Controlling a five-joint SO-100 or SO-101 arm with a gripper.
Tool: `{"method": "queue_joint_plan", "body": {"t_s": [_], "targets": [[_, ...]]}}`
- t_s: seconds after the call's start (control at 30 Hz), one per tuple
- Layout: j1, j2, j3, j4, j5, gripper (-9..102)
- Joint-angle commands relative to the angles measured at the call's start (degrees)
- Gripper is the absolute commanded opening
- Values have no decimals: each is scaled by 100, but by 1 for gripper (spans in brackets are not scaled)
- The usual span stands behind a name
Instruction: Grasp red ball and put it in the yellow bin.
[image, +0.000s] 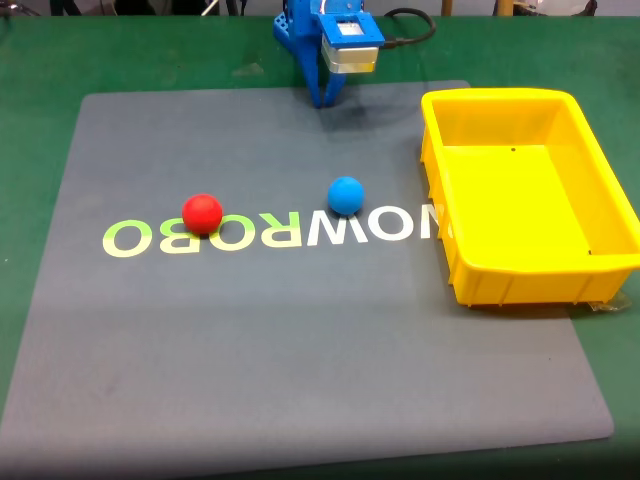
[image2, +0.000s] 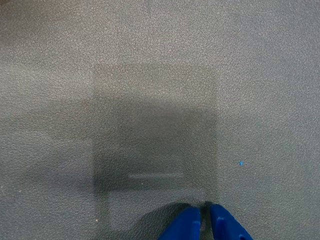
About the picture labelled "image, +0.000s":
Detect black camera cable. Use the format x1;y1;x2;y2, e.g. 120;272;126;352
382;9;437;51

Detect red ball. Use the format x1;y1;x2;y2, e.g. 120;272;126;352
181;193;224;236

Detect blue and silver camera box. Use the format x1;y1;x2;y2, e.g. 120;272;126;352
318;12;387;76

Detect grey mat with lettering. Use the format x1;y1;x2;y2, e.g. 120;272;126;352
0;79;616;480

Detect yellow plastic bin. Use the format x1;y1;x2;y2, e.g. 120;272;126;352
419;87;640;308

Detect clear tape piece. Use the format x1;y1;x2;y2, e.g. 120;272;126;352
585;291;632;315

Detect blue ball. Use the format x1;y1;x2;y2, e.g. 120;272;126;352
327;176;366;217

